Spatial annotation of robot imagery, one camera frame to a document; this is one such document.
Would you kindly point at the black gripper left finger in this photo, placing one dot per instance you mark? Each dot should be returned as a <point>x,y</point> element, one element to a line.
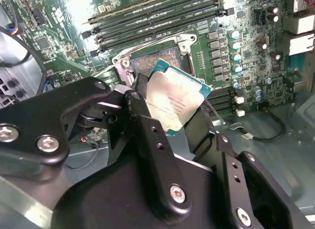
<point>37,110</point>

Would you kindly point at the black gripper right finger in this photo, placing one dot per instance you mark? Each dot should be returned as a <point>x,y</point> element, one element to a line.
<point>204,140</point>

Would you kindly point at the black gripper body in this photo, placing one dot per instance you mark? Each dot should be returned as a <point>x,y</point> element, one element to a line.
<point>110,202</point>

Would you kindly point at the silver green CPU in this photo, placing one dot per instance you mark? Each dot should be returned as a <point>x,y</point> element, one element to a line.
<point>172,96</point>

